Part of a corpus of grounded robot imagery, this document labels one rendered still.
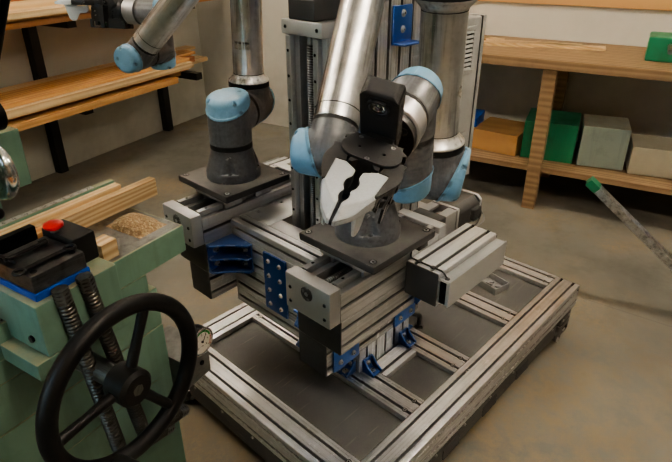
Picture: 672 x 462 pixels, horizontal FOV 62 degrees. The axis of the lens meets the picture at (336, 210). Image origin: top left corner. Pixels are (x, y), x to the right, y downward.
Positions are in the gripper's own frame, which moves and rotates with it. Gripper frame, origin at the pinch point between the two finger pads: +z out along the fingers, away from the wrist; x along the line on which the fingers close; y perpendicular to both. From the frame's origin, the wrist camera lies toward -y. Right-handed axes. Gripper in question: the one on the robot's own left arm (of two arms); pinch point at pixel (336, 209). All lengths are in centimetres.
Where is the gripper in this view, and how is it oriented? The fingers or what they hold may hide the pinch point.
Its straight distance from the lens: 56.0
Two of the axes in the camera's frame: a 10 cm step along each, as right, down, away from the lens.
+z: -3.6, 5.7, -7.4
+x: -9.2, -3.6, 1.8
